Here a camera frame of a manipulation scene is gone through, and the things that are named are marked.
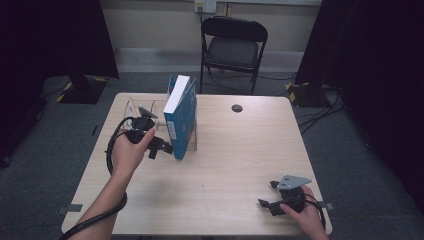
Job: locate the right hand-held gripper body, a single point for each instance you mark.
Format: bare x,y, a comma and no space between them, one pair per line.
293,198

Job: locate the dark curtain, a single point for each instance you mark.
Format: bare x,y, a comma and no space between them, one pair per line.
50,50
376,83

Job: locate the blue book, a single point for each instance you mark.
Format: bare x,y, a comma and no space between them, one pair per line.
181,126

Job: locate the black stand base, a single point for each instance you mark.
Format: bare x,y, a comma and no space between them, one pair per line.
83,91
306,95

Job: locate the white wall outlet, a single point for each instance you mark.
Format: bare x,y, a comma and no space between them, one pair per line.
205,5

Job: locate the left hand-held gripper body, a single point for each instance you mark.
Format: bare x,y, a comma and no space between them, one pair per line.
141,126

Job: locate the person's right hand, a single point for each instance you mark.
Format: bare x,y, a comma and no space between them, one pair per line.
308,216

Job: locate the grey floor tape strip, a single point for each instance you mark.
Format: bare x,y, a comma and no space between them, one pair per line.
70,208
328,206

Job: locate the black folding chair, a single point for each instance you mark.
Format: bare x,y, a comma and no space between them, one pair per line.
233,50

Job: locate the clear acrylic book rack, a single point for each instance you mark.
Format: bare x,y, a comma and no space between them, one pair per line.
133,108

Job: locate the person's left hand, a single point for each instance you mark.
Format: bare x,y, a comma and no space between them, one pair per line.
128,156

